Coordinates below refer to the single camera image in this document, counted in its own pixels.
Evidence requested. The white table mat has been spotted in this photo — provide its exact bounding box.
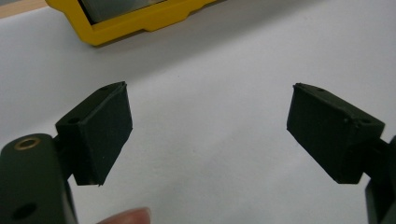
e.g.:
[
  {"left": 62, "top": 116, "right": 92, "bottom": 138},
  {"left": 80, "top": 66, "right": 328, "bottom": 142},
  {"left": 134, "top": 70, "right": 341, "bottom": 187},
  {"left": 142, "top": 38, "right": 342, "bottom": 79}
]
[{"left": 0, "top": 0, "right": 396, "bottom": 224}]

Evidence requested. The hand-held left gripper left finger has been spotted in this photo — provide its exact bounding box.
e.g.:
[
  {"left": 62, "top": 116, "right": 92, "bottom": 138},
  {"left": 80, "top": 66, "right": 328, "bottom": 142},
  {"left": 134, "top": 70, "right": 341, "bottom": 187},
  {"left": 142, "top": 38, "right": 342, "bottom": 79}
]
[{"left": 55, "top": 81, "right": 134, "bottom": 187}]

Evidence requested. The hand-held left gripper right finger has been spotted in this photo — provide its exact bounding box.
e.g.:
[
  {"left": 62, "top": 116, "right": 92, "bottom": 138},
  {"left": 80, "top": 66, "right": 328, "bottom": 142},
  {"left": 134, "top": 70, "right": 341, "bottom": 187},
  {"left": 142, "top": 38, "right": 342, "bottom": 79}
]
[{"left": 286, "top": 82, "right": 386, "bottom": 185}]

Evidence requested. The yellow black drawer organizer cabinet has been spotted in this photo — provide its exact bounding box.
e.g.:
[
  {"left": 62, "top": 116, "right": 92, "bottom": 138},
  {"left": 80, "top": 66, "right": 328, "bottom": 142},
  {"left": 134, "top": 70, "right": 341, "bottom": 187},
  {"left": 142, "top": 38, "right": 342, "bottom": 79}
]
[{"left": 46, "top": 0, "right": 219, "bottom": 48}]

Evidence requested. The set of clear drawers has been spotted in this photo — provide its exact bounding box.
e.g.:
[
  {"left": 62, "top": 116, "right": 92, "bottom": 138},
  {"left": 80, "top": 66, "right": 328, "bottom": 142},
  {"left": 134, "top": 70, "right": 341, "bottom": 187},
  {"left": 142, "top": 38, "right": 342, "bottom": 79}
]
[{"left": 78, "top": 0, "right": 171, "bottom": 25}]

